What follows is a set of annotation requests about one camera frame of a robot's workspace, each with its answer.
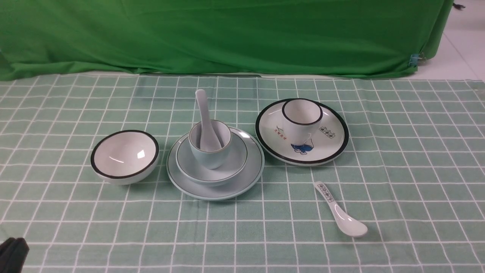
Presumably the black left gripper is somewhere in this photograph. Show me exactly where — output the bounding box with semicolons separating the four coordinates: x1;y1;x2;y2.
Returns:
0;237;30;273

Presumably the plain white ceramic spoon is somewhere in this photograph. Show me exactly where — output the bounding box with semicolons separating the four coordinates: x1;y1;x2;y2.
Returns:
195;89;222;152

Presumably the pale blue cup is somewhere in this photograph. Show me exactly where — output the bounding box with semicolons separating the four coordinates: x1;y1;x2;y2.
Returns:
188;119;232;169

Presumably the white bowl black rim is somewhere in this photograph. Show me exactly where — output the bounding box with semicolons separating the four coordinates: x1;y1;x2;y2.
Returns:
90;130;160;185

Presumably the pale blue bowl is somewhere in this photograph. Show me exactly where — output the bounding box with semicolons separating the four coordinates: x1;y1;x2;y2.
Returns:
175;132;248;187

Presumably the green backdrop cloth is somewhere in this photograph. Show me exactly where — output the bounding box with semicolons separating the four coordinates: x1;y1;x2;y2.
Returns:
0;0;453;81

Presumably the pale blue plate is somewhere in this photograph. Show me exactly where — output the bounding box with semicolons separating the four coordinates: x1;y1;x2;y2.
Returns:
167;127;264;201

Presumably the white plate black rim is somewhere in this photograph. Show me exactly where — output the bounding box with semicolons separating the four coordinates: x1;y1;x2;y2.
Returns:
255;98;349;166

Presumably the white cup black rim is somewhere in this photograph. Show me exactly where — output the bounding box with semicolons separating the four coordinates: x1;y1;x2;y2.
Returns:
281;99;323;146

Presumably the white spoon with print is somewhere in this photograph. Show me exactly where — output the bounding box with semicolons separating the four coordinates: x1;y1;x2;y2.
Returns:
313;181;368;237

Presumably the green checkered tablecloth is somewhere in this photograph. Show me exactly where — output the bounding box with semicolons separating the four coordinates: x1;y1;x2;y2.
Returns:
0;74;485;273

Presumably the blue clip on backdrop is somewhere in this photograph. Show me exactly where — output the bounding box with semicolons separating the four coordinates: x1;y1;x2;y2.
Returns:
408;53;421;67

